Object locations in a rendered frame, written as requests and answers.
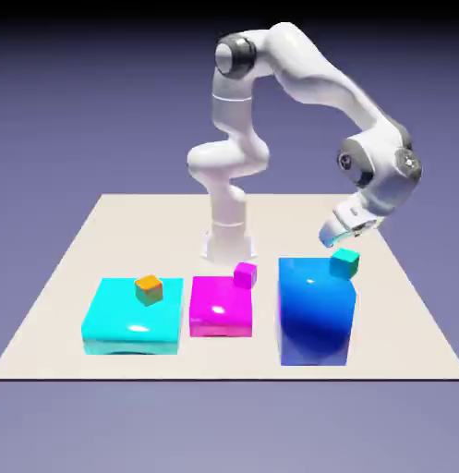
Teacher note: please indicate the large cyan box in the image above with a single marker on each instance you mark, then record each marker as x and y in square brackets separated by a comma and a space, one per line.
[131, 321]

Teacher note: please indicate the small teal cube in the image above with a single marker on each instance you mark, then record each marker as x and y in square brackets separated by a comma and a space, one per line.
[344, 263]

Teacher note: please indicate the small orange cube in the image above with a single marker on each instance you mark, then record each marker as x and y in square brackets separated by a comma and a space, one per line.
[149, 290]

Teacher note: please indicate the small magenta cube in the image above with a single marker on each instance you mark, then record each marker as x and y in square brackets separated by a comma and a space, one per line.
[245, 275]

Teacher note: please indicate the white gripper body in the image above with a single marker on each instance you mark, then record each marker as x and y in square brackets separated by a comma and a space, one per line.
[338, 226]

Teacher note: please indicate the large blue box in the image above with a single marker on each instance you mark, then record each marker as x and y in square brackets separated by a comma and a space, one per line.
[314, 317]

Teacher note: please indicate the large magenta box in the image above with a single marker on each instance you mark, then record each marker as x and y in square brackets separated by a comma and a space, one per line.
[219, 310]

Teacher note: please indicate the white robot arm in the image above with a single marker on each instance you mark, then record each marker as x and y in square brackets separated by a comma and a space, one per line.
[236, 122]

